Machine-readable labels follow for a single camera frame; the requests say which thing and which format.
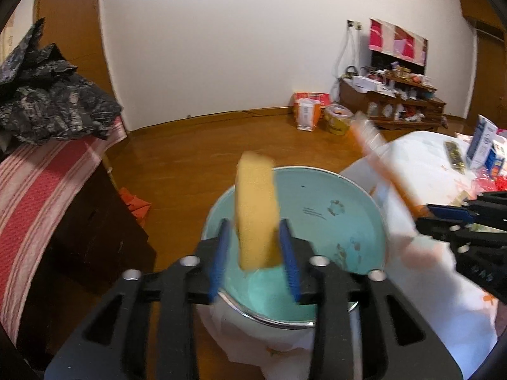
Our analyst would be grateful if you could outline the orange cloth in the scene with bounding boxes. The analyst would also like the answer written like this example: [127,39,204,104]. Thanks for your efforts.
[119,187,152,228]

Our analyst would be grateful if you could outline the dark patterned packet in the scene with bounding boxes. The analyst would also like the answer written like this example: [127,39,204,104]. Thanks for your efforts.
[444,140,467,174]

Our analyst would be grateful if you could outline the tall blue and white carton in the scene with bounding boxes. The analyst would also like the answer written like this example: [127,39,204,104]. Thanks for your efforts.
[465,115,500,169]

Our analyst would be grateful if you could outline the orange cardboard box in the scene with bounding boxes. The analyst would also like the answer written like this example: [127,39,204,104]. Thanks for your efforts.
[293,91,331,107]

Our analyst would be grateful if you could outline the orange and white wrapper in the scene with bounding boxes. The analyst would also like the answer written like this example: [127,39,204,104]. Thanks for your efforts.
[350,111,430,216]

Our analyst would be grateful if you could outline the white flat box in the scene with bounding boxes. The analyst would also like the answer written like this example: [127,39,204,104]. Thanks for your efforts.
[352,75,383,92]

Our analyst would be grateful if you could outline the dark wooden cabinet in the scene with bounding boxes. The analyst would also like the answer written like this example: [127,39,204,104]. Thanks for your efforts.
[16,154,157,373]

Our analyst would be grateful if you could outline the red mesh net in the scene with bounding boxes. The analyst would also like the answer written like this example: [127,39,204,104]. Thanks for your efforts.
[473,174,507,194]

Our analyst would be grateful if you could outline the small blue box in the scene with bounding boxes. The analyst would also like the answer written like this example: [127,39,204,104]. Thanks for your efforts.
[485,142,507,175]

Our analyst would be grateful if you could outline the wooden tv cabinet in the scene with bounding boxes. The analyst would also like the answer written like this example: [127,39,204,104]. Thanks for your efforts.
[338,75,446,131]

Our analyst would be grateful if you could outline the wooden door with frame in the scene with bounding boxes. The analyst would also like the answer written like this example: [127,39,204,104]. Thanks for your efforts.
[457,0,507,121]

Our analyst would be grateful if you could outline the black television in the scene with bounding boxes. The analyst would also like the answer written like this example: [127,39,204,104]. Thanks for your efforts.
[370,49,424,76]

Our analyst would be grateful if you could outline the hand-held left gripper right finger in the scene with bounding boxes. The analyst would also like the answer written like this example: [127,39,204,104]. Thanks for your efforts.
[278,218,463,380]

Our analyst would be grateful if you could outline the yellow sponge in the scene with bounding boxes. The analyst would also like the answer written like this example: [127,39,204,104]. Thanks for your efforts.
[235,151,283,270]

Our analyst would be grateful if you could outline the white printed tablecloth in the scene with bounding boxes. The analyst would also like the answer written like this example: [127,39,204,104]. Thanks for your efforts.
[196,129,507,380]

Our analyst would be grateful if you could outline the red and white cloth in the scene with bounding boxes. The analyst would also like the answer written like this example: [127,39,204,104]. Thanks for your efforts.
[368,18,429,66]

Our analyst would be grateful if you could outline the black patterned jacket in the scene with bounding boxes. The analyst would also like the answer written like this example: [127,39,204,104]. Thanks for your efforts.
[0,18,123,155]

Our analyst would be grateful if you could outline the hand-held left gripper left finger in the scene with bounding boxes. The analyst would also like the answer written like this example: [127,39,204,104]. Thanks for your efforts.
[43,218,232,380]

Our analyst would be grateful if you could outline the red striped cloth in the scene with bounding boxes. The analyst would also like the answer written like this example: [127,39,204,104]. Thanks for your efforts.
[0,117,127,345]

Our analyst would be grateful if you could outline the teal round bin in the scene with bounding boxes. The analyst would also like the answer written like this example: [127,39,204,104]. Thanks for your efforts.
[200,166,387,330]

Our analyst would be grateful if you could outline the yellow plastic bucket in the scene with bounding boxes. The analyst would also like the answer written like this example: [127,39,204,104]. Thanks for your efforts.
[324,104,354,136]

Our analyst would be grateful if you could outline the hanging cables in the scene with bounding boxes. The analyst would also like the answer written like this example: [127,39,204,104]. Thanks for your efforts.
[335,28,359,76]

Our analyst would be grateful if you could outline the white paper bag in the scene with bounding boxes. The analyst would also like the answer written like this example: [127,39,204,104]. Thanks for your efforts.
[296,101,321,131]

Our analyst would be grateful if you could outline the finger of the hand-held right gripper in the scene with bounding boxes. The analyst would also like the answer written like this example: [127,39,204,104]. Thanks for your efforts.
[415,217,482,248]
[427,191,507,225]

